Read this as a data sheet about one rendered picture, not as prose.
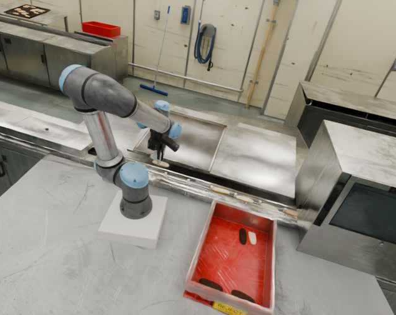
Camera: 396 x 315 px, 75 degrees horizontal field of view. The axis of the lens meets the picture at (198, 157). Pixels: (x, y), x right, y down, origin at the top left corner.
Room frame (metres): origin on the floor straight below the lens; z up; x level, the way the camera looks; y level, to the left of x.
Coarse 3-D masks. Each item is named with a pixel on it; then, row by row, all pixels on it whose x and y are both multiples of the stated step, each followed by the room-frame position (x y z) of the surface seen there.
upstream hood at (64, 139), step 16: (0, 112) 1.42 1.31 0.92; (16, 112) 1.45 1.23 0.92; (0, 128) 1.28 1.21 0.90; (16, 128) 1.28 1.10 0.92; (32, 128) 1.31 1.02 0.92; (48, 128) 1.33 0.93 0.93; (64, 128) 1.38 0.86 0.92; (48, 144) 1.22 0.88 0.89; (64, 144) 1.21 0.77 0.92; (80, 144) 1.24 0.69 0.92
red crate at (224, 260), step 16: (224, 224) 0.92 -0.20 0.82; (240, 224) 0.94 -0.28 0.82; (208, 240) 0.81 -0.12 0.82; (224, 240) 0.83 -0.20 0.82; (208, 256) 0.72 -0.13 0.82; (224, 256) 0.74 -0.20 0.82; (240, 256) 0.75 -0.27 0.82; (256, 256) 0.77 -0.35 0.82; (208, 272) 0.64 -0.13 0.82; (224, 272) 0.66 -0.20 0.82; (240, 272) 0.67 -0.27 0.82; (256, 272) 0.69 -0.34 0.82; (224, 288) 0.59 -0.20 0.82; (240, 288) 0.60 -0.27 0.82; (256, 288) 0.61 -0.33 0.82; (208, 304) 0.51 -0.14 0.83
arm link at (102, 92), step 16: (96, 80) 0.76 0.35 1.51; (112, 80) 0.80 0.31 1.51; (96, 96) 0.74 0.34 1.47; (112, 96) 0.75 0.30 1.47; (128, 96) 0.79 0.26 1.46; (112, 112) 0.76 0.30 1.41; (128, 112) 0.78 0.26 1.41; (144, 112) 0.86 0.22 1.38; (160, 128) 0.95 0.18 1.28; (176, 128) 1.01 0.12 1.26
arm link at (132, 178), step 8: (120, 168) 0.87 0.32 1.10; (128, 168) 0.86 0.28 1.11; (136, 168) 0.87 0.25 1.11; (144, 168) 0.88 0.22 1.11; (120, 176) 0.84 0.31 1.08; (128, 176) 0.81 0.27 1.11; (136, 176) 0.82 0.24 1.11; (144, 176) 0.84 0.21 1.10; (120, 184) 0.82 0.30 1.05; (128, 184) 0.80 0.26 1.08; (136, 184) 0.81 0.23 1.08; (144, 184) 0.83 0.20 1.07; (128, 192) 0.80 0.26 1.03; (136, 192) 0.81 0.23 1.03; (144, 192) 0.83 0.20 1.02; (128, 200) 0.81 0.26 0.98; (136, 200) 0.81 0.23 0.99
